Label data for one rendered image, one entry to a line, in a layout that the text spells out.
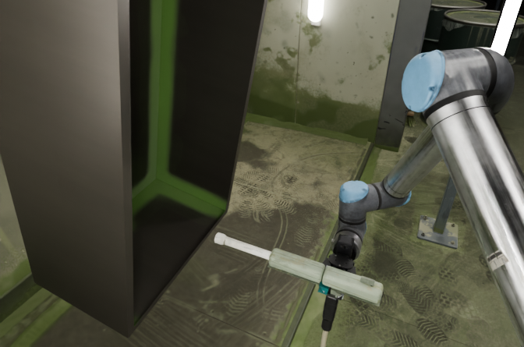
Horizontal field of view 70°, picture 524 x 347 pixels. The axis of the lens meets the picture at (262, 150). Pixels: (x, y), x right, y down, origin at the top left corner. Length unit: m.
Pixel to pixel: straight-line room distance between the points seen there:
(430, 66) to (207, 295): 1.38
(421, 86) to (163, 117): 0.98
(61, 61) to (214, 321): 1.28
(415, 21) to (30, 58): 2.27
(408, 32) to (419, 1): 0.19
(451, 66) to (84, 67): 0.66
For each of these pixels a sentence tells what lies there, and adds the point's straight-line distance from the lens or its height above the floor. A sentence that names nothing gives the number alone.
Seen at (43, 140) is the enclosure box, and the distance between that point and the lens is 0.88.
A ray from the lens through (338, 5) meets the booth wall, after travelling 2.73.
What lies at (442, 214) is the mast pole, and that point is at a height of 0.15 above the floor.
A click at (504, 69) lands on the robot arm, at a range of 0.89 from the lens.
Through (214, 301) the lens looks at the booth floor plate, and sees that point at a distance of 1.79.
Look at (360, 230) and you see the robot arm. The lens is 1.31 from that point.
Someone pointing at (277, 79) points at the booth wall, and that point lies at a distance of 3.01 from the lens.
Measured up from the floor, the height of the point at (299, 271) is 0.66.
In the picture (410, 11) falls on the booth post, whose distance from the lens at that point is 2.66.
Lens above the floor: 1.46
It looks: 31 degrees down
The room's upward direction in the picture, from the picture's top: straight up
